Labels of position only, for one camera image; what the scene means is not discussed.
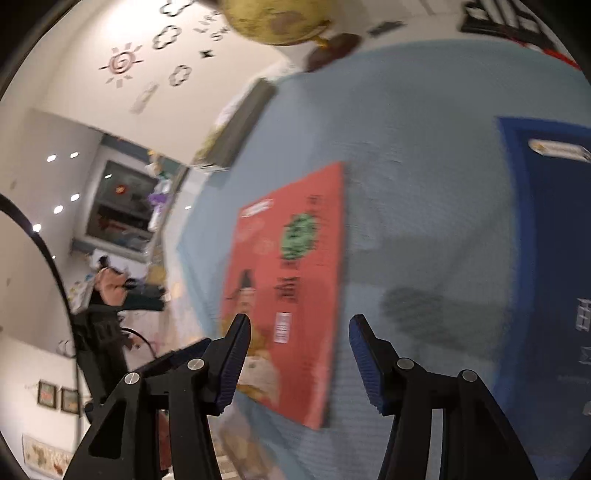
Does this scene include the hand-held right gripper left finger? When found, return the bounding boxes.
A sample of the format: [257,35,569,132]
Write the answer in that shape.
[62,313,253,480]

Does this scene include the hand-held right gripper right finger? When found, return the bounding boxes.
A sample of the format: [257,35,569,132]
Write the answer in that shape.
[348,314,539,480]

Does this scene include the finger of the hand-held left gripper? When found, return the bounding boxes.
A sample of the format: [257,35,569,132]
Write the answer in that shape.
[136,339,213,377]

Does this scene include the red cover book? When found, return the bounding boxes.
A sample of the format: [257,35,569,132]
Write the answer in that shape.
[219,161,347,431]

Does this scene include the pile of books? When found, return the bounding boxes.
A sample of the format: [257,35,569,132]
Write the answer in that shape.
[191,78,279,172]

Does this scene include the glass display cabinet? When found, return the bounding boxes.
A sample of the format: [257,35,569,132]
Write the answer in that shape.
[71,157,162,254]

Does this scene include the light blue textured mat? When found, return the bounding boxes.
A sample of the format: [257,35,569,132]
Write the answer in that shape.
[178,39,591,480]

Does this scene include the dark navy book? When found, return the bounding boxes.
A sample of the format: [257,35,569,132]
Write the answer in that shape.
[492,115,591,418]

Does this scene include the small black ornament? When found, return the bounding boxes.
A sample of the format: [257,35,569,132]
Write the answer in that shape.
[367,21,402,38]

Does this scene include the beige globe on wooden base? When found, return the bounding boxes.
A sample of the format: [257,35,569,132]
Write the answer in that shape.
[217,0,363,72]

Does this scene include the red tassel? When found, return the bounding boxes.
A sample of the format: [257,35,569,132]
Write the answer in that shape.
[522,41,580,68]

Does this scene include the embroidered round fan on stand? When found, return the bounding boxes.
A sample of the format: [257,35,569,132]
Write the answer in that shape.
[459,0,561,49]

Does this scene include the black cable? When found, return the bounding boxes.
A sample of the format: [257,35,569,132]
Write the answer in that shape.
[120,325,158,358]
[0,194,81,370]

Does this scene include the long wall banner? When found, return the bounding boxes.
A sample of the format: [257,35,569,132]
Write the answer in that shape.
[22,434,75,476]

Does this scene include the white wall switch panel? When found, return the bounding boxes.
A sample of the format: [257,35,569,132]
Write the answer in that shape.
[130,82,160,114]

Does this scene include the wall sticker decals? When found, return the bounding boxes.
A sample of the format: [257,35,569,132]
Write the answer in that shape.
[98,0,232,88]

